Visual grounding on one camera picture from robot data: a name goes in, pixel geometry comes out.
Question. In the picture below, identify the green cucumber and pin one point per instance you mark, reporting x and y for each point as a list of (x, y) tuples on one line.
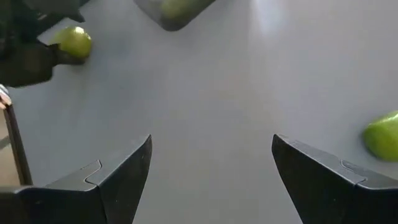
[(180, 7)]

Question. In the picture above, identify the black aluminium frame rail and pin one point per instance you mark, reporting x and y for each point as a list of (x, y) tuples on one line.
[(18, 149)]

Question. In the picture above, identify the clear plastic bin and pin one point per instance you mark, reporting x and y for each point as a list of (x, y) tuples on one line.
[(149, 14)]

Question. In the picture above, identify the grey table mat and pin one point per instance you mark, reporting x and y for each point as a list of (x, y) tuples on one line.
[(217, 93)]

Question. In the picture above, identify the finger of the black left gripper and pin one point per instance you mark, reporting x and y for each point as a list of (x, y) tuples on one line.
[(25, 65), (31, 12)]

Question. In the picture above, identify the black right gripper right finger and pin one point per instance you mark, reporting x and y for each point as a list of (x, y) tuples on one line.
[(342, 199)]

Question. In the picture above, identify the green lime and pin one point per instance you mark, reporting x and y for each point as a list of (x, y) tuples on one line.
[(384, 138), (76, 42)]

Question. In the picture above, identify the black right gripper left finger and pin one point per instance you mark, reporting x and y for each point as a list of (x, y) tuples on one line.
[(62, 202)]

